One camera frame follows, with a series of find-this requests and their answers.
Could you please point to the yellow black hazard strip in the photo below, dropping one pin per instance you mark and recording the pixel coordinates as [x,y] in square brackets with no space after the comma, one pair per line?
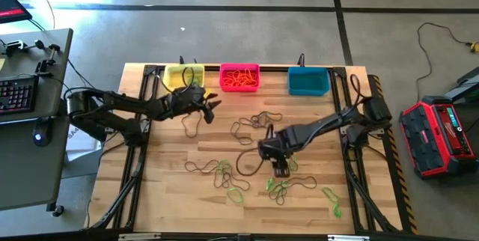
[400,181]

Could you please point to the black aluminium table frame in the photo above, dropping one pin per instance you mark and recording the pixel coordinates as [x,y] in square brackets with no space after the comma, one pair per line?
[275,68]

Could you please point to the black monitor with red stripe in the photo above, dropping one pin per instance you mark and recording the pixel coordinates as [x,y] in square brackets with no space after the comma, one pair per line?
[9,5]

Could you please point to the yellow plastic basket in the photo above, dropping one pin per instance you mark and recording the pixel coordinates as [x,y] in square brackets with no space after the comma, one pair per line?
[174,74]

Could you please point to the red and black power station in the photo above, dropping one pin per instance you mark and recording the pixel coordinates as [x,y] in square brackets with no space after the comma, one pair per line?
[430,140]

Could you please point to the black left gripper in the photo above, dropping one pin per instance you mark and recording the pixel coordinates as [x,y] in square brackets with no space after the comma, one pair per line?
[191,100]

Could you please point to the small yellow gripper tag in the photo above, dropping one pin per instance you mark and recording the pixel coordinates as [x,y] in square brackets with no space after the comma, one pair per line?
[210,94]

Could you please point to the black computer mouse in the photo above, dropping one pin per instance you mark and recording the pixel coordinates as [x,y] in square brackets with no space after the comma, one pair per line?
[42,132]

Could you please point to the grey side desk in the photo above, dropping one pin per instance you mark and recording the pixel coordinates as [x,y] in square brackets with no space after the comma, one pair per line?
[22,166]

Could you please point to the black backlit keyboard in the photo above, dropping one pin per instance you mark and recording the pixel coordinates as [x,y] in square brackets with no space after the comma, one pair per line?
[16,95]

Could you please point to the silver metal bracket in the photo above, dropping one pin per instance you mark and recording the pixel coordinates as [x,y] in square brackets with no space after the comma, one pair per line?
[348,238]
[138,237]

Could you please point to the blue plastic basket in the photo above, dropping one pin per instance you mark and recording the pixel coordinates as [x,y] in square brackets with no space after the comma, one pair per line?
[308,80]

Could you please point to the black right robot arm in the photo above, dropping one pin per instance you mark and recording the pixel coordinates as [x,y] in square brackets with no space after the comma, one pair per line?
[325,123]

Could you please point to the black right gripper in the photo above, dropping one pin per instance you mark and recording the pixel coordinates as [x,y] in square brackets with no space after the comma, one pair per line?
[278,145]

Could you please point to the black desk caster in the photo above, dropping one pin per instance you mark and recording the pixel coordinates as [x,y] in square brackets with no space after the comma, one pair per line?
[58,211]

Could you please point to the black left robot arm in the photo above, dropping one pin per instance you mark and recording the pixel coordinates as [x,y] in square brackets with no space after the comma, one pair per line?
[119,100]

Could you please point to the black desk clamp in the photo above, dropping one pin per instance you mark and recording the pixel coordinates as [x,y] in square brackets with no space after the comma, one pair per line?
[46,63]
[15,45]

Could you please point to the pink plastic basket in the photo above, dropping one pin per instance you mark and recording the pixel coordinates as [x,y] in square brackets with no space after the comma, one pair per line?
[224,69]

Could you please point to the grey equipment case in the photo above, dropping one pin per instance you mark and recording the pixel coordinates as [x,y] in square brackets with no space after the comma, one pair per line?
[466,87]

